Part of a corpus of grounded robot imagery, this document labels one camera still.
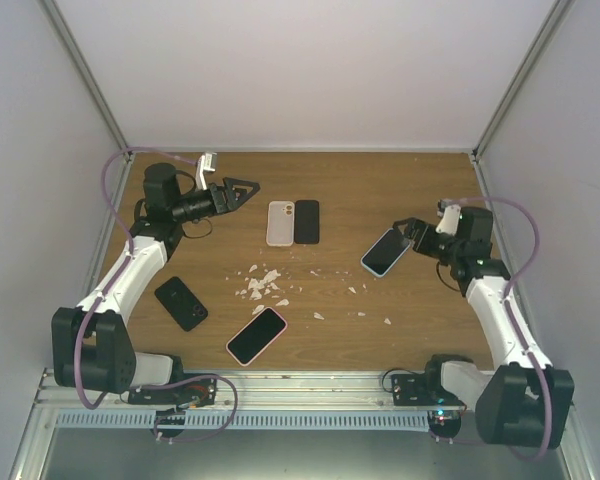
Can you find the beige phone case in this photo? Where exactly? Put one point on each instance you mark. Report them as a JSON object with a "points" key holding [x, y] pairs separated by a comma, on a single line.
{"points": [[280, 224]]}

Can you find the aluminium corner post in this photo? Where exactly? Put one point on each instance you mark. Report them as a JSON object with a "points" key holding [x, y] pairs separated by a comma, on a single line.
{"points": [[555, 16], [62, 29]]}

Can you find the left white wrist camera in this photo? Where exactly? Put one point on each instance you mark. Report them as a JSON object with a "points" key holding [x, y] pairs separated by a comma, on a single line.
{"points": [[206, 164]]}

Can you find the grey slotted cable duct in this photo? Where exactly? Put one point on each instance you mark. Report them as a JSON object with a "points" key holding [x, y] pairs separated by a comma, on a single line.
{"points": [[248, 420]]}

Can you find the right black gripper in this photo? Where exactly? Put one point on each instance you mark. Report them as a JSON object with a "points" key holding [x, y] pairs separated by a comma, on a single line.
{"points": [[424, 230]]}

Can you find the white debris pile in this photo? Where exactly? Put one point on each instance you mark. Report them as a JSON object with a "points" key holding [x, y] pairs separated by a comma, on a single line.
{"points": [[265, 285]]}

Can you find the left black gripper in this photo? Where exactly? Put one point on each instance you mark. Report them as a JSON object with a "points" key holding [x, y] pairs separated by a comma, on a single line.
{"points": [[231, 203]]}

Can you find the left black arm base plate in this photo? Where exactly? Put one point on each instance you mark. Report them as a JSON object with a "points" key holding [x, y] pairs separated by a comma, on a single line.
{"points": [[199, 391]]}

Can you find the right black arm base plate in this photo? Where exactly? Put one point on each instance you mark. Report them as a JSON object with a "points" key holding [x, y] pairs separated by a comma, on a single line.
{"points": [[410, 389]]}

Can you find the black phone face down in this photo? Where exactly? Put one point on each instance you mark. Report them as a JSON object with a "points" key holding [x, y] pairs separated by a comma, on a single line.
{"points": [[181, 303]]}

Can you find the left aluminium corner post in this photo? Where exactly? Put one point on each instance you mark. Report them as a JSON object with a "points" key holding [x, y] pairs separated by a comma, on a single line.
{"points": [[62, 29]]}

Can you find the black smartphone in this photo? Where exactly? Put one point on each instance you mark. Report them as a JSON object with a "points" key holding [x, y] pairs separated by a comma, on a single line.
{"points": [[307, 222]]}

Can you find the phone in blue case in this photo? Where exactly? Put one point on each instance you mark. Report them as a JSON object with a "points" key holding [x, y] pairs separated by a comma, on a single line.
{"points": [[380, 258]]}

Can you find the aluminium front rail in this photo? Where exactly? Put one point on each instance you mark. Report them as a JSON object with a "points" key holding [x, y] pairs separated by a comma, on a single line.
{"points": [[304, 390]]}

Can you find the phone in pink case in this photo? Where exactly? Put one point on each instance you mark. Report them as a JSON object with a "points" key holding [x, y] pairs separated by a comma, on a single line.
{"points": [[256, 336]]}

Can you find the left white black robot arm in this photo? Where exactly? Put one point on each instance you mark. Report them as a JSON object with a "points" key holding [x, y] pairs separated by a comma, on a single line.
{"points": [[91, 347]]}

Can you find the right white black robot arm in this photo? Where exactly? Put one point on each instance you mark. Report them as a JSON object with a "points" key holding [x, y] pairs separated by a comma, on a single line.
{"points": [[526, 401]]}

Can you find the right aluminium corner post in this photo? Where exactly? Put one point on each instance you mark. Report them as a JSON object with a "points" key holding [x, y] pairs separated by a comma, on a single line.
{"points": [[555, 16]]}

